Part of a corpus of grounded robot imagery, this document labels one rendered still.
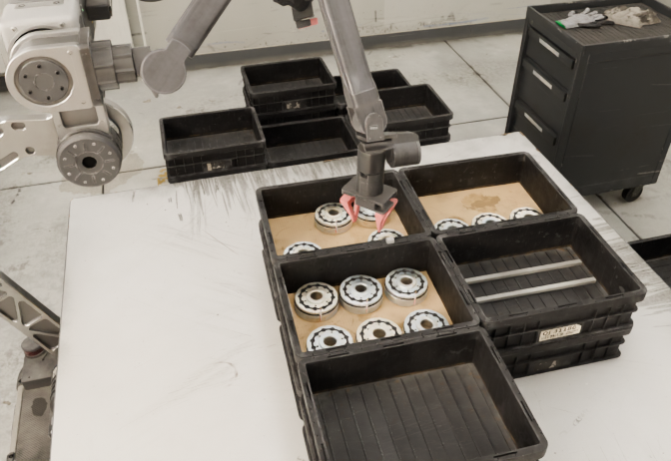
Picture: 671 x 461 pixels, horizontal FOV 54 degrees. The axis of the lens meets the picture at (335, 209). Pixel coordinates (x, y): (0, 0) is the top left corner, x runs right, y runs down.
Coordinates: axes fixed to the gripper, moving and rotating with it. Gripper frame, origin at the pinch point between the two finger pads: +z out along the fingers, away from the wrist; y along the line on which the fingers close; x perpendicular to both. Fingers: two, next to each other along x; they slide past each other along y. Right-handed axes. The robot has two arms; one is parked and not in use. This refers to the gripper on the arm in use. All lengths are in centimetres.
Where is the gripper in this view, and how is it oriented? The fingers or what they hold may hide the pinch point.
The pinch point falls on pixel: (367, 223)
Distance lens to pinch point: 144.2
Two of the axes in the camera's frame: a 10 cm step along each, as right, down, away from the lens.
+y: -8.5, -3.3, 4.1
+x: -5.3, 5.1, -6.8
